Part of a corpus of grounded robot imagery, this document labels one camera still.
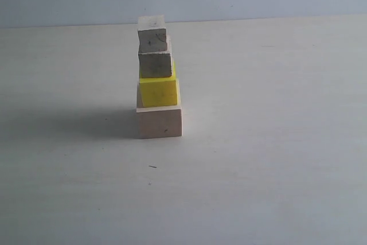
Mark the large pale wooden cube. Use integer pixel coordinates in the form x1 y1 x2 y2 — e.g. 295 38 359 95
135 78 184 140

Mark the small wooden cube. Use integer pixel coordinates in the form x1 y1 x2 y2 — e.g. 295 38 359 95
138 15 168 53

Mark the yellow cube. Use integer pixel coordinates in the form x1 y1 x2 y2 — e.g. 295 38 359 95
138 60 179 107

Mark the medium wooden cube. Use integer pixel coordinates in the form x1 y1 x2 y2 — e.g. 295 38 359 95
138 35 173 78

